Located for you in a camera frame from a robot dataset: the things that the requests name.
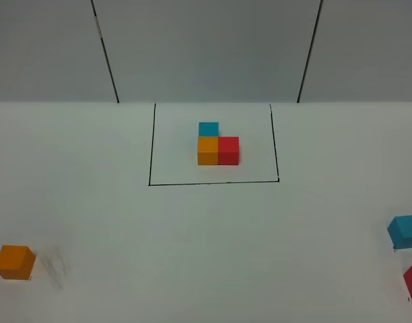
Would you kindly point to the red template block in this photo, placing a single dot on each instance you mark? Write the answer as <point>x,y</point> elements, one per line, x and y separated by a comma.
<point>229,151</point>

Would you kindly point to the blue template block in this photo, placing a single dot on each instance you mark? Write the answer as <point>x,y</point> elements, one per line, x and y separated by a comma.
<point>208,129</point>

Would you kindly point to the orange template block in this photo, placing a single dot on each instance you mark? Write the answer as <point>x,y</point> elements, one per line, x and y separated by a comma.
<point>207,151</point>

